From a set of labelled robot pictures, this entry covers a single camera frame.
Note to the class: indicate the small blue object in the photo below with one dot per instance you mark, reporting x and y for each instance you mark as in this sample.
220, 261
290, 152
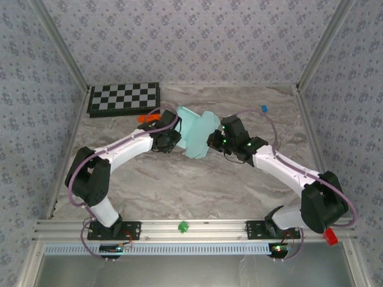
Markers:
264, 108

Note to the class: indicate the green connector piece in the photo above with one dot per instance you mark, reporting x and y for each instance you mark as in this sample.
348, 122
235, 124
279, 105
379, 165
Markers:
183, 226

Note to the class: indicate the aluminium frame cross rail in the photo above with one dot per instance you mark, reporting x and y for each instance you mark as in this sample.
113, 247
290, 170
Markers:
209, 231

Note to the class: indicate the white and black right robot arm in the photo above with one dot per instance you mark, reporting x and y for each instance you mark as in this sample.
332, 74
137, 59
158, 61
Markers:
284, 167

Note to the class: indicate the aluminium frame side rail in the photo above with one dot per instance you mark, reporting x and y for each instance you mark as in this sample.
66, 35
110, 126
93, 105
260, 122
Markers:
78, 119
302, 101

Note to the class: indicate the light teal paper box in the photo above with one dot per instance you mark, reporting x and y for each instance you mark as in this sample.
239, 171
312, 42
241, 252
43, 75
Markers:
194, 134

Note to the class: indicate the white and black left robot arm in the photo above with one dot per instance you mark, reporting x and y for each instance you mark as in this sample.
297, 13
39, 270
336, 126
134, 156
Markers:
125, 152

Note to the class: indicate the black and white chessboard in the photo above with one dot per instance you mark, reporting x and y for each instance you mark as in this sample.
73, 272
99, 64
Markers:
125, 97

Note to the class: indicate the red plastic piece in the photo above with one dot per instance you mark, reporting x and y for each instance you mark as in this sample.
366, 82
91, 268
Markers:
331, 237

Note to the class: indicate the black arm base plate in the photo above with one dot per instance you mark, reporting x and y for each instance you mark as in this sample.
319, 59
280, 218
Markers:
254, 229
133, 230

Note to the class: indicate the orange toy block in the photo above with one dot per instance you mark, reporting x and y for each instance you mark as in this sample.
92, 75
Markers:
142, 118

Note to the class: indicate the aluminium frame post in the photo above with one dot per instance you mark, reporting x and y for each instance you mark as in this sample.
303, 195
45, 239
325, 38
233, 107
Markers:
324, 45
61, 45

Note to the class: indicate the grey metal sheet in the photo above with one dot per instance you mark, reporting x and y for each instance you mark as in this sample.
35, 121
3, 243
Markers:
194, 272

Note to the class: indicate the small circuit board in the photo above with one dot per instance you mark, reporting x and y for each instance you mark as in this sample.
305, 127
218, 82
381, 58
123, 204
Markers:
112, 248
279, 248

